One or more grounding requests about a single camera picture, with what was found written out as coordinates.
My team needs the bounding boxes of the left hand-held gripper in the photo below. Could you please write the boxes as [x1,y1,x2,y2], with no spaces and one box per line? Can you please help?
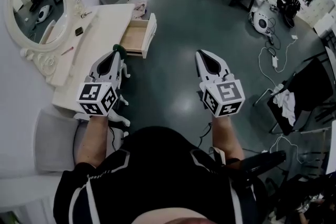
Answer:
[76,50,122,116]

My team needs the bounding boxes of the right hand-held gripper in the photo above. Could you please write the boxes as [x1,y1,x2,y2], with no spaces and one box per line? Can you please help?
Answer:
[195,50,246,119]

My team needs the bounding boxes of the small green object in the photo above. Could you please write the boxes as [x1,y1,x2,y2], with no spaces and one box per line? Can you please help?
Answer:
[112,44,128,57]

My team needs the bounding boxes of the white dressing table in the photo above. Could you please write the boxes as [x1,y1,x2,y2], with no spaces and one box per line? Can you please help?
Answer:
[51,3,137,129]

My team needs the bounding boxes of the wooden small drawer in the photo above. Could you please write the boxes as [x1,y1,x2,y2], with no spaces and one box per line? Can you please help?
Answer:
[119,13,158,59]

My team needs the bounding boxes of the person's left forearm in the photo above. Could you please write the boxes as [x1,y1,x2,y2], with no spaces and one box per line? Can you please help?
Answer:
[74,112,110,169]

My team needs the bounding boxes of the person's right forearm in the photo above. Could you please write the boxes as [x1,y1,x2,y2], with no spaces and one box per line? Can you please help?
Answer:
[211,114,245,166]

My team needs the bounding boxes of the white floor robot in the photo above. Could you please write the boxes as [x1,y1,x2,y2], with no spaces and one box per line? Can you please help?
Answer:
[248,9,275,35]

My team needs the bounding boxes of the pink cloth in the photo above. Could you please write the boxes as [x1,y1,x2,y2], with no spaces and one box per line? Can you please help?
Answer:
[131,0,148,20]

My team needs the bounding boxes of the white cloth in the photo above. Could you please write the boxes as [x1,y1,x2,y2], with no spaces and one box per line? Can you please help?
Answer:
[271,85,298,126]

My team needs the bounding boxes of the light grey stool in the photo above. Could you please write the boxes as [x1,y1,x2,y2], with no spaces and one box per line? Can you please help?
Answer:
[34,109,129,174]

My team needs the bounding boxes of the black chair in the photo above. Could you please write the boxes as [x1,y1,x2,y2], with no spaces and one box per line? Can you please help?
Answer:
[267,51,336,136]

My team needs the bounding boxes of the person's black clothed torso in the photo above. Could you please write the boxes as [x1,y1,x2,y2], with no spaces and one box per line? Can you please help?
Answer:
[52,125,266,224]

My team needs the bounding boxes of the white lockers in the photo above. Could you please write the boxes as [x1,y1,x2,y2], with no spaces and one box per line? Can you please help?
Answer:
[304,0,336,37]

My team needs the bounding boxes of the white cabinet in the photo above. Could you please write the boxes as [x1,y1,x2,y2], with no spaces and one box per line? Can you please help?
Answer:
[0,175,62,224]

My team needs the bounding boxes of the green plant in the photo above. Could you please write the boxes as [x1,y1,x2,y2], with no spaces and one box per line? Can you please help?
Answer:
[0,211,20,224]

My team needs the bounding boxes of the white cable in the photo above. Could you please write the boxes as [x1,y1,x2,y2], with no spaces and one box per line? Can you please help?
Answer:
[258,35,299,89]

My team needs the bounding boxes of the oval mirror white ornate frame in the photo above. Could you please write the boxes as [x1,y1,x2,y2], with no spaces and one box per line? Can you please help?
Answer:
[4,0,85,79]

